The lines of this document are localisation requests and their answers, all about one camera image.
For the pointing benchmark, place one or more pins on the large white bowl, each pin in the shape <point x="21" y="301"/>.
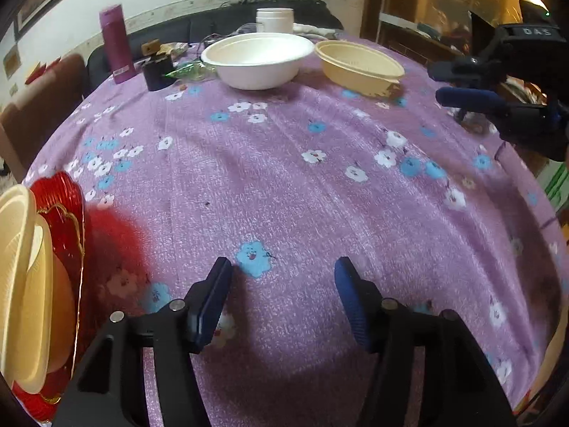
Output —
<point x="258" y="62"/>

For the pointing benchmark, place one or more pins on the brown chair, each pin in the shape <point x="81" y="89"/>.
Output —
<point x="35" y="106"/>

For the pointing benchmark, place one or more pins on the purple thermos bottle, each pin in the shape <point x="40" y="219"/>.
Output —
<point x="116" y="44"/>

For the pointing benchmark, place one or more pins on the tan snack packet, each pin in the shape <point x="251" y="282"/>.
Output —
<point x="175" y="48"/>

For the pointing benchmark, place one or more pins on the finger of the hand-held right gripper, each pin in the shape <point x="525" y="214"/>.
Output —
<point x="458" y="71"/>
<point x="471" y="100"/>

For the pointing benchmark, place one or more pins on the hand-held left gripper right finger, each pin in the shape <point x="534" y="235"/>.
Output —
<point x="351" y="302"/>

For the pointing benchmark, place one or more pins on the brown wooden block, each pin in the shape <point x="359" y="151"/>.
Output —
<point x="151" y="48"/>

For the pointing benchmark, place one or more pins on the black garment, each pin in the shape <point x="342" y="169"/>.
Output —
<point x="284" y="2"/>

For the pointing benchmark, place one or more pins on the red plate gold print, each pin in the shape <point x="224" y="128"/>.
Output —
<point x="58" y="187"/>

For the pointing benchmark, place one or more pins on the black jar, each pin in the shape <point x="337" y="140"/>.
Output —
<point x="158" y="73"/>

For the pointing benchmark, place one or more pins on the green white carton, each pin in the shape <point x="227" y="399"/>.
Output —
<point x="555" y="187"/>

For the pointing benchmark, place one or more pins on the white cloth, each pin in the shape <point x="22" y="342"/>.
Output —
<point x="318" y="30"/>

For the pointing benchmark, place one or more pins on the red box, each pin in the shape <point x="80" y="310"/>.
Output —
<point x="36" y="74"/>

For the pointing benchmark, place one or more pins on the green wrapper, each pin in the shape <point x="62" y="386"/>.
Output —
<point x="191" y="70"/>

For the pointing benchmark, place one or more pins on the white plastic jar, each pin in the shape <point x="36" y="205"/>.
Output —
<point x="274" y="20"/>

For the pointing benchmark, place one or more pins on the small white bowl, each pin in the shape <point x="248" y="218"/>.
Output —
<point x="62" y="311"/>

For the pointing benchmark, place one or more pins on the purple floral tablecloth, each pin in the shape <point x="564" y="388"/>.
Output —
<point x="289" y="187"/>

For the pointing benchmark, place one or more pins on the black sofa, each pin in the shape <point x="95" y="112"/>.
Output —
<point x="178" y="31"/>

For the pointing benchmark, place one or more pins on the cream bowl patterned rim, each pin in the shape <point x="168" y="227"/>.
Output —
<point x="355" y="64"/>

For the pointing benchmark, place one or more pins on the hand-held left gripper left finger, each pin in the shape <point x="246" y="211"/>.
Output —
<point x="212" y="296"/>

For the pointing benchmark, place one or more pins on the small framed wall picture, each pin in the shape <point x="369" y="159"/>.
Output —
<point x="11" y="63"/>

